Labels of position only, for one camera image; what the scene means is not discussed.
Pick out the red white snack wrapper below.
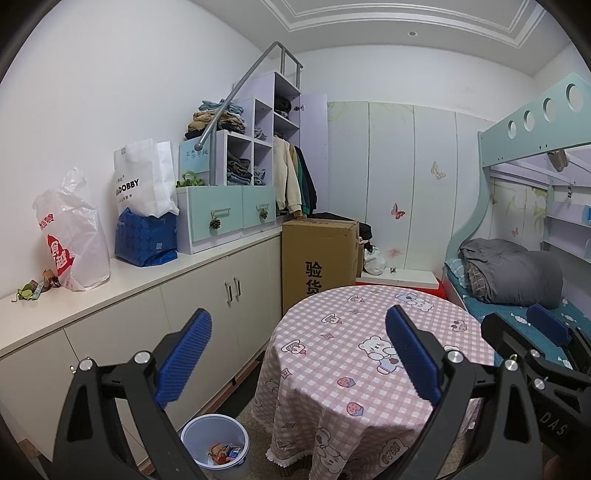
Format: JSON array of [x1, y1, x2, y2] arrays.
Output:
[[208, 443, 243, 466]]

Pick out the light blue trash bin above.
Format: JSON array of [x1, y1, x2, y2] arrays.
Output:
[[180, 414, 250, 479]]

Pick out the teal candy print mattress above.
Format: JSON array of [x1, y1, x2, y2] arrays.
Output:
[[444, 258, 590, 369]]

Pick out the white low platform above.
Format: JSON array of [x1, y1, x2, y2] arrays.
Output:
[[356, 268, 439, 290]]

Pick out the grey folded duvet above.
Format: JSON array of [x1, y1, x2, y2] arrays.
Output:
[[459, 238, 563, 309]]

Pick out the white plastic bag on floor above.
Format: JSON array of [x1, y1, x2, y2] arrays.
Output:
[[363, 246, 386, 276]]

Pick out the round table pink checkered cloth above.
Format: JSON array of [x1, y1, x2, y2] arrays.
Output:
[[252, 285, 494, 479]]

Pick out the brown cardboard box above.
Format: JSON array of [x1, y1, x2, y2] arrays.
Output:
[[281, 219, 361, 311]]

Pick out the white low cabinet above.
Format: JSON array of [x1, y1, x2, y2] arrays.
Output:
[[1, 228, 281, 457]]

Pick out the blue fabric bag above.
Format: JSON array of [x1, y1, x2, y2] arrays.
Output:
[[114, 208, 177, 267]]

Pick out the small items on counter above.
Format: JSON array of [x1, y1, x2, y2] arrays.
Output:
[[11, 269, 61, 303]]

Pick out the teal drawer unit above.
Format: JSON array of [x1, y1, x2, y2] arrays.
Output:
[[176, 186, 276, 255]]

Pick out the white wardrobe with butterflies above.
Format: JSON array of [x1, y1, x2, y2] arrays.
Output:
[[328, 101, 492, 276]]

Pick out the white red plastic bag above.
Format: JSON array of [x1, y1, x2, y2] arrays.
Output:
[[33, 168, 110, 291]]

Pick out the hanging jackets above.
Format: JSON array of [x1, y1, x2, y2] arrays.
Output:
[[273, 136, 318, 218]]

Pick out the white paper shopping bag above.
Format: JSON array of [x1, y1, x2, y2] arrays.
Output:
[[113, 139, 179, 218]]

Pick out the grey metal handrail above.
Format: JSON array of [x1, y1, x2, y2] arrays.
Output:
[[193, 41, 305, 152]]

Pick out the teal bunk bed frame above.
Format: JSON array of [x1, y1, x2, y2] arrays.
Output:
[[446, 73, 590, 293]]

